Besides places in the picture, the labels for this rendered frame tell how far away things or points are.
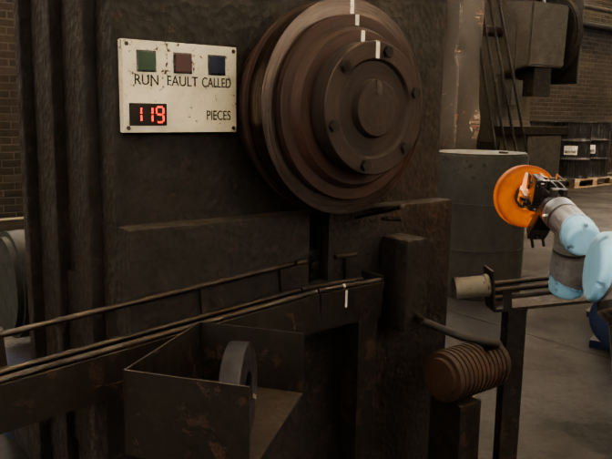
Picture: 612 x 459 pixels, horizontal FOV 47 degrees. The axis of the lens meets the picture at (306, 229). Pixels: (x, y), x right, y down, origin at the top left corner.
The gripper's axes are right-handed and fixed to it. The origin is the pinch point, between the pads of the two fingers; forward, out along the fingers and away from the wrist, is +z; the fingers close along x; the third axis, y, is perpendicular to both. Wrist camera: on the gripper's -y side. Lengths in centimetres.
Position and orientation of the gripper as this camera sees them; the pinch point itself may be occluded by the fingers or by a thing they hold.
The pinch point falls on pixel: (525, 188)
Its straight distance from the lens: 185.7
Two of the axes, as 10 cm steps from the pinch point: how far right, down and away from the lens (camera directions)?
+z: -0.4, -4.1, 9.1
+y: 0.4, -9.1, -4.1
